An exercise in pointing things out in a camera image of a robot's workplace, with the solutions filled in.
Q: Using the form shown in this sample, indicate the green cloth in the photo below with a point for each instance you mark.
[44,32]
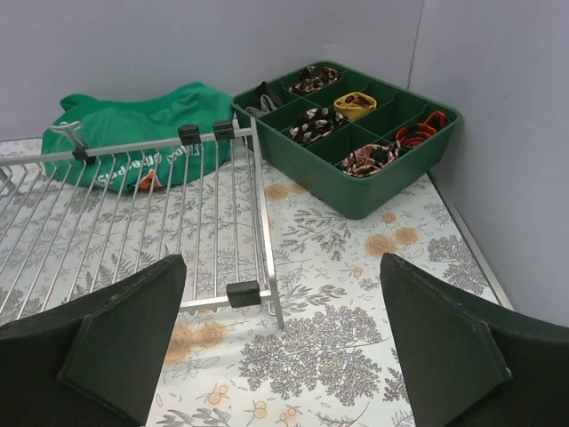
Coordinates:
[110,123]

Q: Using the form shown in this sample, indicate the green divided organizer tray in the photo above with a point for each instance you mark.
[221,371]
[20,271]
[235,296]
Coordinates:
[352,140]

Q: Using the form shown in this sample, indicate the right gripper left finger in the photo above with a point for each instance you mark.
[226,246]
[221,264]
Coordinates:
[119,349]

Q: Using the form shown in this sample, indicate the metal wire dish rack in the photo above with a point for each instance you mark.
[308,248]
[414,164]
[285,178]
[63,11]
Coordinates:
[67,231]

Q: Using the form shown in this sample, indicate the floral patterned table mat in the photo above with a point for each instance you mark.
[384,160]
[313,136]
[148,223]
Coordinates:
[333,363]

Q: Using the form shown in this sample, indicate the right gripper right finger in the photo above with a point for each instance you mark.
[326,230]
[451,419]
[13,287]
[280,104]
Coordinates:
[470,362]

